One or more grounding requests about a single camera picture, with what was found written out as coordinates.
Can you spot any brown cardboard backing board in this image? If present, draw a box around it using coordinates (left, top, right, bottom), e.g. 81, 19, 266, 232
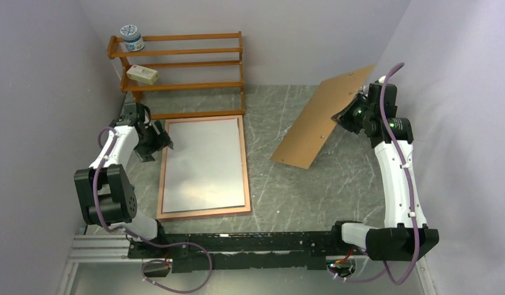
270, 64, 375, 169

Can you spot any blue seascape photo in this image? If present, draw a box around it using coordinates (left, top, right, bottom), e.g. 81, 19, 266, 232
162, 118, 247, 214

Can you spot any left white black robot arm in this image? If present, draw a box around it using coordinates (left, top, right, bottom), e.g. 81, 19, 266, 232
74, 102, 173, 258

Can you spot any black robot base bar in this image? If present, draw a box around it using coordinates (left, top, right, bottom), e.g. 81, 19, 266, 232
128, 229, 359, 273

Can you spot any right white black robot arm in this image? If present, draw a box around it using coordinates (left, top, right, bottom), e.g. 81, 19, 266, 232
329, 82, 439, 262

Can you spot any small white carton box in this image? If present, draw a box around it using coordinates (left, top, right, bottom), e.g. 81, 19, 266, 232
126, 65, 159, 85

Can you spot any wooden three-tier shelf rack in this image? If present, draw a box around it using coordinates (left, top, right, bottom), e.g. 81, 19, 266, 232
106, 31, 246, 120

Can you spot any white blue-lidded jar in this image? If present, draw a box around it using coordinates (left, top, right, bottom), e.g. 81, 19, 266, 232
120, 25, 145, 52

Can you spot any aluminium rail frame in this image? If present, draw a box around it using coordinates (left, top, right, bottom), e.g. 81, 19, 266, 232
72, 221, 420, 285

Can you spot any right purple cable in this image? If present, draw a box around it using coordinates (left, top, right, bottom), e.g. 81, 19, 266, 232
329, 62, 421, 286

